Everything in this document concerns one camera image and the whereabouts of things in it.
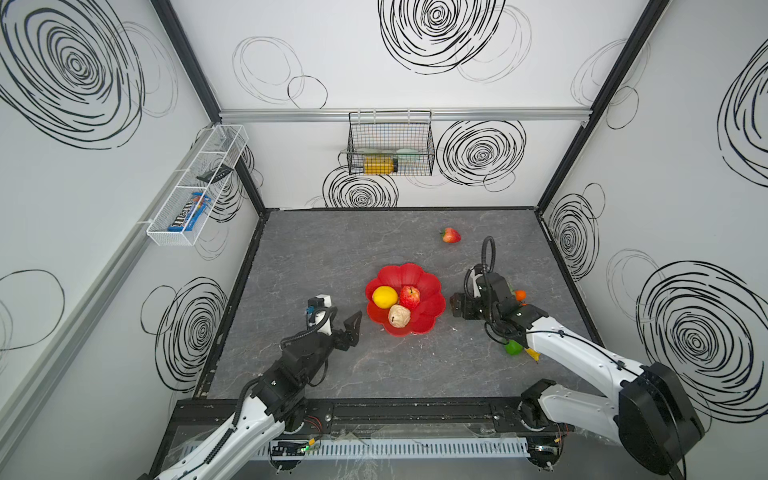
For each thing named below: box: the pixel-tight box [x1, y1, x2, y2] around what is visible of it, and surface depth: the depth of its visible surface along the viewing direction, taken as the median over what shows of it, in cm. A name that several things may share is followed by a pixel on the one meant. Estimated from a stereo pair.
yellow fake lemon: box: [372, 286, 398, 309], surface depth 93 cm
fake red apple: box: [400, 285, 421, 310], surface depth 91 cm
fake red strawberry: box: [441, 227, 462, 243], surface depth 110 cm
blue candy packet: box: [168, 192, 212, 232], surface depth 71 cm
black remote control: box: [196, 164, 234, 184], surface depth 81 cm
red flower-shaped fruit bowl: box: [365, 263, 446, 337], surface depth 93 cm
